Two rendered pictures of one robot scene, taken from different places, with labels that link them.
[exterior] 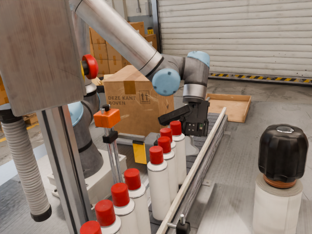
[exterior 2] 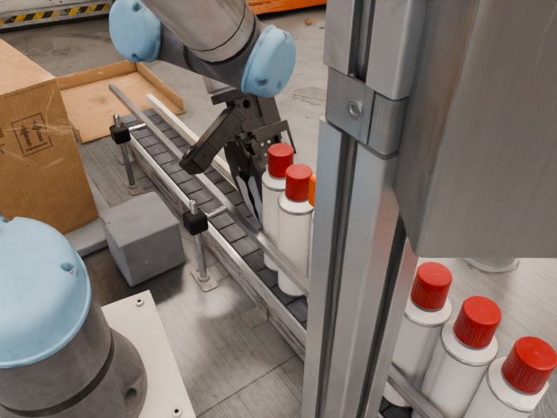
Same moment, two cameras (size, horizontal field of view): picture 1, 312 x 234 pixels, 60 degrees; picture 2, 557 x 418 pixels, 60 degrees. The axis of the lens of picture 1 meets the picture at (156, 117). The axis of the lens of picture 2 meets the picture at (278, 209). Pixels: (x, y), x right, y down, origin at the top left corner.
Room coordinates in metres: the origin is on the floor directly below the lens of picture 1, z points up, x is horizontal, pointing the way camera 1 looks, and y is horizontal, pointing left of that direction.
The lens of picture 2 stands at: (0.45, 0.40, 1.42)
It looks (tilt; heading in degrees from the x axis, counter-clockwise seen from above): 40 degrees down; 299
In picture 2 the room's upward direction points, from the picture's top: straight up
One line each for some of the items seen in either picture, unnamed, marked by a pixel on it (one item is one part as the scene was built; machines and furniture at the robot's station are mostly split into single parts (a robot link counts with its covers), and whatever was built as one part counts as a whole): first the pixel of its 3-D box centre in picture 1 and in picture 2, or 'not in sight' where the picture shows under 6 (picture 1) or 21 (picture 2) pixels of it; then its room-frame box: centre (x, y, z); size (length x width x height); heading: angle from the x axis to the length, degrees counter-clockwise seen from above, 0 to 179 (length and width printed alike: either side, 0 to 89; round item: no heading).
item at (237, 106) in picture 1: (223, 106); (111, 96); (1.38, -0.38, 0.85); 0.30 x 0.26 x 0.04; 154
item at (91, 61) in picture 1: (87, 67); not in sight; (0.41, 0.10, 1.33); 0.04 x 0.03 x 0.04; 29
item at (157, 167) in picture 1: (159, 183); not in sight; (0.56, 0.01, 0.98); 0.05 x 0.05 x 0.20
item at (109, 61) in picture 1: (122, 57); not in sight; (4.84, 0.50, 0.57); 1.20 x 0.85 x 1.14; 148
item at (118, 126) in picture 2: not in sight; (135, 148); (1.08, -0.15, 0.91); 0.07 x 0.03 x 0.16; 64
